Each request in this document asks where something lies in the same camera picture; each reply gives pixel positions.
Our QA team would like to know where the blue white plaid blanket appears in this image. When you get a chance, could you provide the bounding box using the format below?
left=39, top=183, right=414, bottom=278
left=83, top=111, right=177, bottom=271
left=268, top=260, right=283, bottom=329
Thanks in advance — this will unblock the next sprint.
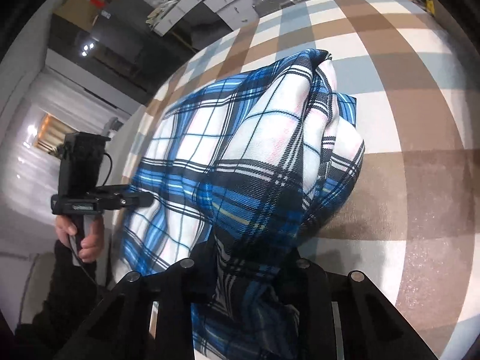
left=112, top=49, right=365, bottom=359

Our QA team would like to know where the person's left hand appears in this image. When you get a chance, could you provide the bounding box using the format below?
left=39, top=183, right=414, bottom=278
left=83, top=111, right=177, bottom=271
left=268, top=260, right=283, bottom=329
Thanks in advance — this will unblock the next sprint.
left=54, top=214, right=106, bottom=264

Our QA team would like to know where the black wardrobe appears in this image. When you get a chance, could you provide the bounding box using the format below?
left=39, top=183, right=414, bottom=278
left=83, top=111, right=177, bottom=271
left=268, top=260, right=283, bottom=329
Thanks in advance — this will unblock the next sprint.
left=48, top=0, right=193, bottom=104

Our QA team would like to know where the white dressing table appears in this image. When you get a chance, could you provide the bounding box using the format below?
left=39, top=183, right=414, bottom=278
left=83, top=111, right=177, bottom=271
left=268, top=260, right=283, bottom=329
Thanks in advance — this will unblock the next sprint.
left=152, top=0, right=259, bottom=36

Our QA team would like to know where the checked bed sheet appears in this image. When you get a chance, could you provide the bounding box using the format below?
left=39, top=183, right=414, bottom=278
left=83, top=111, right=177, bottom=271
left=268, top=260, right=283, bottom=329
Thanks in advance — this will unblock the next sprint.
left=112, top=0, right=479, bottom=359

